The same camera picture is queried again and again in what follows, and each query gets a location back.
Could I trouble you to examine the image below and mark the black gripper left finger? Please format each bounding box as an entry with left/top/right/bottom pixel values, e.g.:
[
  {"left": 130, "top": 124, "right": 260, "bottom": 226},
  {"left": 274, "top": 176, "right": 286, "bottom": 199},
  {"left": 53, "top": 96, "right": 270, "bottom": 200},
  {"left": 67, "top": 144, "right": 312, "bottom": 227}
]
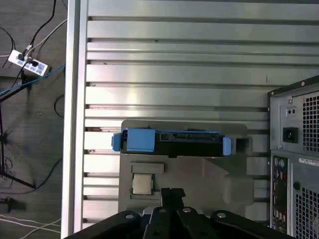
[{"left": 63, "top": 188, "right": 179, "bottom": 239}]

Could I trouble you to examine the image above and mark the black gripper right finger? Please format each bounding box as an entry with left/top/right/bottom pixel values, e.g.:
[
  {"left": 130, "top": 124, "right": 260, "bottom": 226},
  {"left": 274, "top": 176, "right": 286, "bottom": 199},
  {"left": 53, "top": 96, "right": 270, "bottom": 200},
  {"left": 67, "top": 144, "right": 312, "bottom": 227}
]
[{"left": 172, "top": 188, "right": 295, "bottom": 239}]

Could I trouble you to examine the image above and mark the hard disk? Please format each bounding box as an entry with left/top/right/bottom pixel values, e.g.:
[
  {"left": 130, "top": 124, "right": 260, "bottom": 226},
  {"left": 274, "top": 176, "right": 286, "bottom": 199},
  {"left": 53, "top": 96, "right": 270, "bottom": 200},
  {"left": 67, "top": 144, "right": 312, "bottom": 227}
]
[{"left": 111, "top": 127, "right": 231, "bottom": 159}]

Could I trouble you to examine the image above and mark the silver CPU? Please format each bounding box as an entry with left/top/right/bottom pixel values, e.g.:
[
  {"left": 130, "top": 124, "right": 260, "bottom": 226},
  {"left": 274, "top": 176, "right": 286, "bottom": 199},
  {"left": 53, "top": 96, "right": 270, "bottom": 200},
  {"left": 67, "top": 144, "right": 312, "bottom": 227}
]
[{"left": 131, "top": 173, "right": 156, "bottom": 195}]

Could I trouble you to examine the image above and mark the grey parts rack plate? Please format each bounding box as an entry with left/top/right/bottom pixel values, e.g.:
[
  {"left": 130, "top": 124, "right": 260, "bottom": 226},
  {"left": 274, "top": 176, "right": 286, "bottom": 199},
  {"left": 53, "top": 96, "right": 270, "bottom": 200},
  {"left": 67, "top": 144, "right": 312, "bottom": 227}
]
[{"left": 118, "top": 119, "right": 255, "bottom": 218}]

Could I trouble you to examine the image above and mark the black tripod stand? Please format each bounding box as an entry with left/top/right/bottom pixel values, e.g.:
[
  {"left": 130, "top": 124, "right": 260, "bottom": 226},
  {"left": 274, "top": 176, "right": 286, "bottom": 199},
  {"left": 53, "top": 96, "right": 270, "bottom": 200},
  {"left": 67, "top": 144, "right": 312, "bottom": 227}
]
[{"left": 0, "top": 74, "right": 37, "bottom": 189}]

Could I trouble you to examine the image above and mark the white power strip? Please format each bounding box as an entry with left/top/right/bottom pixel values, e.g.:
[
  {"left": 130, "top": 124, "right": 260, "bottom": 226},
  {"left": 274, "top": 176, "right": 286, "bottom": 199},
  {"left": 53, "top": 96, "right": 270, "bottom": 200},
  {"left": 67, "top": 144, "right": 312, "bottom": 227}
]
[{"left": 7, "top": 49, "right": 52, "bottom": 77}]

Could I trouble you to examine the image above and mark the white cable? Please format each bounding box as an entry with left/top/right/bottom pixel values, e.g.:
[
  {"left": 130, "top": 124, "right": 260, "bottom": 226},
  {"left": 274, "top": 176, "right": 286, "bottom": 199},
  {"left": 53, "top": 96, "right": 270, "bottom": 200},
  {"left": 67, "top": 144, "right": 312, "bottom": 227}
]
[{"left": 0, "top": 213, "right": 62, "bottom": 237}]

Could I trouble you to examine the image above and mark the aluminium table edge rail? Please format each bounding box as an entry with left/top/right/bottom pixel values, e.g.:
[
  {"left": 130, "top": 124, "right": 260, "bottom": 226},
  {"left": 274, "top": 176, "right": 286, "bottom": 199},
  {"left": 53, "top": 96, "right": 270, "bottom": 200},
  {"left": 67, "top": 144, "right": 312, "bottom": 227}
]
[{"left": 60, "top": 0, "right": 89, "bottom": 239}]

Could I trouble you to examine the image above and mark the looped black cable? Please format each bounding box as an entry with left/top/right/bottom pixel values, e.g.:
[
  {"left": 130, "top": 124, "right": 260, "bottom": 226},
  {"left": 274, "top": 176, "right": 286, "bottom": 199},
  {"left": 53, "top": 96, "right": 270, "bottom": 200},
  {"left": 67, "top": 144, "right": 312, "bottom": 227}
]
[{"left": 54, "top": 94, "right": 66, "bottom": 118}]

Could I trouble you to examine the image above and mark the blue cable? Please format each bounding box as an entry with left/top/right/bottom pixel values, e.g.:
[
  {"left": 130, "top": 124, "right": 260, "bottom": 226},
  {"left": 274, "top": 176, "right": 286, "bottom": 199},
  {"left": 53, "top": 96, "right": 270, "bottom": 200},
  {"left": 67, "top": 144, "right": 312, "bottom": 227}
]
[{"left": 0, "top": 63, "right": 66, "bottom": 97}]

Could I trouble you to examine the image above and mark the grey cable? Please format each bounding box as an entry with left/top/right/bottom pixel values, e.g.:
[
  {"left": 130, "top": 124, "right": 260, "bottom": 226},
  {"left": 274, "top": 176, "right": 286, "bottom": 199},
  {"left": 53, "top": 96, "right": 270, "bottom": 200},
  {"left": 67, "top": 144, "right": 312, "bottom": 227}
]
[{"left": 26, "top": 18, "right": 68, "bottom": 52}]

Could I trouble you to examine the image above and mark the black power cable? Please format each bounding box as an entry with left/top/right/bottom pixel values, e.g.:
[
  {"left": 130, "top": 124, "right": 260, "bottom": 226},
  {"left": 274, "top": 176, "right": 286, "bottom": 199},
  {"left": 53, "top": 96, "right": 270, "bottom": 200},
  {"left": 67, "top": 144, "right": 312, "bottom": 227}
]
[{"left": 21, "top": 0, "right": 57, "bottom": 60}]

